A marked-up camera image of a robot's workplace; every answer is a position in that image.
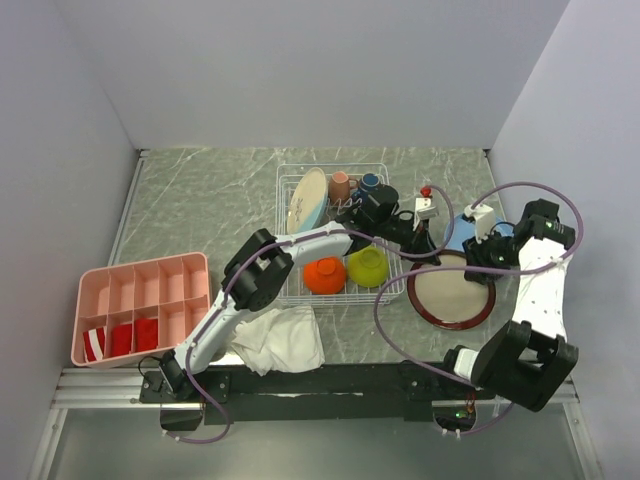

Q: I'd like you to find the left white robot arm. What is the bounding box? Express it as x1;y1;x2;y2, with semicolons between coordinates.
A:
159;184;438;402

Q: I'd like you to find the yellow-green bowl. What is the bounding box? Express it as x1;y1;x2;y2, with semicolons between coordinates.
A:
347;246;389;288

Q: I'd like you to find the pink printed ceramic mug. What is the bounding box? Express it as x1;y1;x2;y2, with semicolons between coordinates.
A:
328;171;359;204

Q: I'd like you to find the beige blue leaf plate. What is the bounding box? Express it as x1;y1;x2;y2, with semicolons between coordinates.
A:
286;167;328;234

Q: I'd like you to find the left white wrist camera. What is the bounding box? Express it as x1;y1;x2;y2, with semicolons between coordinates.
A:
413;197;439;231

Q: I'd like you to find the red item in tray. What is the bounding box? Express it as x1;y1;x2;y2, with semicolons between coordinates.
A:
111;323;133;357
134;317;158;352

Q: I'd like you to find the pink compartment tray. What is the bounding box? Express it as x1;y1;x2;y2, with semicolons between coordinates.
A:
70;252;212;369

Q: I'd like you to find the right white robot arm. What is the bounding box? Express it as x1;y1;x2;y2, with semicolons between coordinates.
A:
437;199;579;412

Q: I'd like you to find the black base beam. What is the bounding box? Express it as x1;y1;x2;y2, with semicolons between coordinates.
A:
139;360;501;432

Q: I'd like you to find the dark red plate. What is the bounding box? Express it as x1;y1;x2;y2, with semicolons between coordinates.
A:
407;271;496;331

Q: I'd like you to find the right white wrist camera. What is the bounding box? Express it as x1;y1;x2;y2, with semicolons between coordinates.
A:
463;203;496;244

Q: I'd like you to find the red white striped item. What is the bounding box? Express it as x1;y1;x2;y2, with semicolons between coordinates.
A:
83;326;106;363

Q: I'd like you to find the orange bowl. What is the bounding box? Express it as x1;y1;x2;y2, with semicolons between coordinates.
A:
303;257;347;295

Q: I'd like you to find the white wire dish rack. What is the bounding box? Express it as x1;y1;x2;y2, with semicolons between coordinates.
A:
275;163;389;307

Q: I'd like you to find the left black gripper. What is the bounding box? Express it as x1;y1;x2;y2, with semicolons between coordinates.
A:
373;212;441;266

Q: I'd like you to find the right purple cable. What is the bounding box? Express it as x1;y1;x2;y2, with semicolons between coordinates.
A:
373;181;585;437

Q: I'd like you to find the dark blue ceramic mug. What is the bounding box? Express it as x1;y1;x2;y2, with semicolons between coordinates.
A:
356;173;380;198

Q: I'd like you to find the aluminium rail frame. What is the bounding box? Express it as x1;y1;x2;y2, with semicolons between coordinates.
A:
27;363;601;480

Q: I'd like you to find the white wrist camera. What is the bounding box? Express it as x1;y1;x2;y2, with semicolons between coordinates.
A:
463;203;496;244
413;197;439;231

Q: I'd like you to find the light blue plate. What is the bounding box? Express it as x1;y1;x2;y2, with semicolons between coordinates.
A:
443;214;513;252

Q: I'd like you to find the white cloth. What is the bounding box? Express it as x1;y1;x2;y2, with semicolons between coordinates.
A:
231;305;325;376

